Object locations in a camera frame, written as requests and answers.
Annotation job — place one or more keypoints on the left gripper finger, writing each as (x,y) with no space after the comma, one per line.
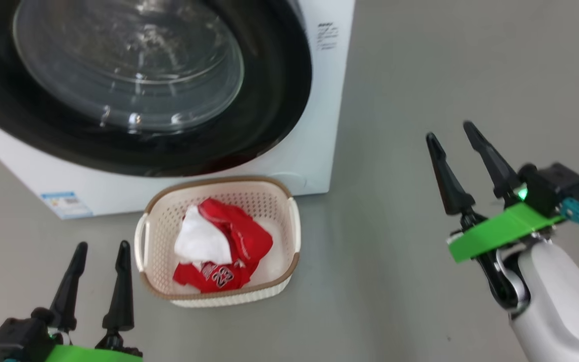
(68,291)
(121,296)

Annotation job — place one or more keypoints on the white front-load washing machine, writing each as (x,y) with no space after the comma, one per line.
(319,125)

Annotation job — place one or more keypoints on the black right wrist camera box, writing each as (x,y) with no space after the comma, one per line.
(553,183)

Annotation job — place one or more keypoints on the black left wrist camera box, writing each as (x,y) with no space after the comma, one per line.
(18,339)

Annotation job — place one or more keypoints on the red basketball jersey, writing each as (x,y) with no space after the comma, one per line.
(247,241)

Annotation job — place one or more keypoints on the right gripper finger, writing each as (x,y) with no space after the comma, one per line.
(453,188)
(500,171)

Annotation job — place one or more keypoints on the blue energy label sticker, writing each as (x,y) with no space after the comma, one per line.
(67,204)

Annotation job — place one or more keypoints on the black round glass washer door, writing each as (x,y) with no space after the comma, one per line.
(279,100)

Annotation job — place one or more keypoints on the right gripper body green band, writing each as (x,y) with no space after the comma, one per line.
(500,229)

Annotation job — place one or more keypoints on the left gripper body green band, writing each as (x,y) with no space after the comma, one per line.
(93,354)

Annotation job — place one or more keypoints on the cream perforated basket brown rim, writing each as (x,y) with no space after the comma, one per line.
(159,226)

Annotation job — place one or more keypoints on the white cloth garment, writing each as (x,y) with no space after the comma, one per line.
(201,241)

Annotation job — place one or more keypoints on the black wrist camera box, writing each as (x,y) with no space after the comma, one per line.
(18,339)
(553,183)

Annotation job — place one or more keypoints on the round white filter cover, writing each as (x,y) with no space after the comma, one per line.
(297,181)

